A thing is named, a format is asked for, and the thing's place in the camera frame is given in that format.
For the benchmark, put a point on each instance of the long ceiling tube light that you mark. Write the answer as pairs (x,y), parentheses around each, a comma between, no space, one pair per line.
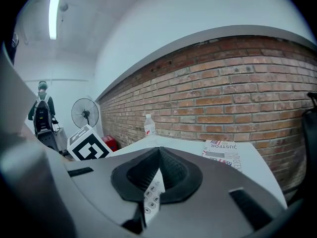
(54,15)

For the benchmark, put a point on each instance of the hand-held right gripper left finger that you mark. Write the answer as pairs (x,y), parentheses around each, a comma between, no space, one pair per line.
(99,182)

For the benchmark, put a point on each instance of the red cardboard box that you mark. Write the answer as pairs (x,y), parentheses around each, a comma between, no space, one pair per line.
(111,142)

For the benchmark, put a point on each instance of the printed newspaper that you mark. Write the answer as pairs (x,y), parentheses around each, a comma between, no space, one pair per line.
(223,152)

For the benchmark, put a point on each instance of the round ceiling smoke detector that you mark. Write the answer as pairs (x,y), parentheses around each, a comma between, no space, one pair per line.
(64,6)

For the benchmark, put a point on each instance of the black standing fan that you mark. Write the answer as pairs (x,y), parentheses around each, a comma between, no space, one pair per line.
(85,113)

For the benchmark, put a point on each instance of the clear plastic water bottle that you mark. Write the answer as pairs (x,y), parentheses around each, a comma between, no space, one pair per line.
(149,128)

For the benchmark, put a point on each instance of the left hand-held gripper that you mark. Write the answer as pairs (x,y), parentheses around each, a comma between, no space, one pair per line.
(89,145)

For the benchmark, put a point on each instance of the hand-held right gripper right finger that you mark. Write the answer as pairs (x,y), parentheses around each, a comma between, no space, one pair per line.
(213,207)

